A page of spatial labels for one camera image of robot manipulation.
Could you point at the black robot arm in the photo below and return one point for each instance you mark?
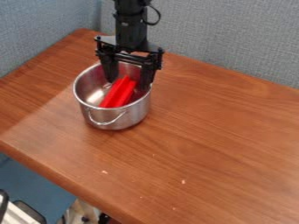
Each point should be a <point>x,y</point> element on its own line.
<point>133,7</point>

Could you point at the black chair frame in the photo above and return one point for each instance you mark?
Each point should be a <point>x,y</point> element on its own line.
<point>14,212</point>

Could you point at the metal pot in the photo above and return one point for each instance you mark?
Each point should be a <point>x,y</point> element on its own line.
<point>90,88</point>

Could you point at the red plastic block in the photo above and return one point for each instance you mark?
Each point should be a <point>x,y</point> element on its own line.
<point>118,94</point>

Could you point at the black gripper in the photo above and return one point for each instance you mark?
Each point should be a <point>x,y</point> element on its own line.
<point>129,47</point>

